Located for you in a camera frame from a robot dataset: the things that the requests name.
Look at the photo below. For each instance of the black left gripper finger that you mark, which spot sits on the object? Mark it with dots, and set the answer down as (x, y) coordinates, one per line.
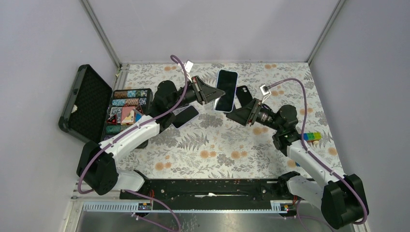
(211, 97)
(205, 90)

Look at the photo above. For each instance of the multicolour toy block car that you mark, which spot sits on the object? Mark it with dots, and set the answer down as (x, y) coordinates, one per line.
(312, 138)

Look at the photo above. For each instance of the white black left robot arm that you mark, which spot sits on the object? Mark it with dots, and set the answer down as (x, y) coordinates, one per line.
(98, 168)

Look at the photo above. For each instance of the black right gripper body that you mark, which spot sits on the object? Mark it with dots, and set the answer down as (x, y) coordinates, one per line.
(262, 115)

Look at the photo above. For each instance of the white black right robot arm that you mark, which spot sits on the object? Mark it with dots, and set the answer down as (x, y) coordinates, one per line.
(340, 197)

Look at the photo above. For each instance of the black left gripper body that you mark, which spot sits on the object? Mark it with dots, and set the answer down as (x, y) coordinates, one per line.
(189, 97)

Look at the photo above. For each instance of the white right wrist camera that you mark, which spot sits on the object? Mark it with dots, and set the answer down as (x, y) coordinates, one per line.
(265, 90)

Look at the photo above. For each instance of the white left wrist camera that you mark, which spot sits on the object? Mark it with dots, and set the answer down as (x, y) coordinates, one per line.
(188, 65)

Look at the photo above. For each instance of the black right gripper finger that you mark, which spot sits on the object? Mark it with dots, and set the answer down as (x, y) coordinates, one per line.
(242, 117)
(246, 110)

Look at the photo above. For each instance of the black poker chip case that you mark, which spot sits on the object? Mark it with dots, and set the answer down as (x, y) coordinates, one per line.
(95, 112)

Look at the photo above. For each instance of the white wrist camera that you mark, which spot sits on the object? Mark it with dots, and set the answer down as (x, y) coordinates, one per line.
(188, 65)
(265, 90)

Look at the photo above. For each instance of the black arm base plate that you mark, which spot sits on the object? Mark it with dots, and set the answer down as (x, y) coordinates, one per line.
(218, 194)

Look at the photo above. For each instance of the phone in lilac case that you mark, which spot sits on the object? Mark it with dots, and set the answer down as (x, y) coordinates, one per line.
(185, 116)

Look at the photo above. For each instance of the phone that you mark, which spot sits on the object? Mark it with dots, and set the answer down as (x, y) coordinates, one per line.
(226, 81)
(185, 116)

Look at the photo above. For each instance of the floral table mat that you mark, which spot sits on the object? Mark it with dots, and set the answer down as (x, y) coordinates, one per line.
(212, 146)

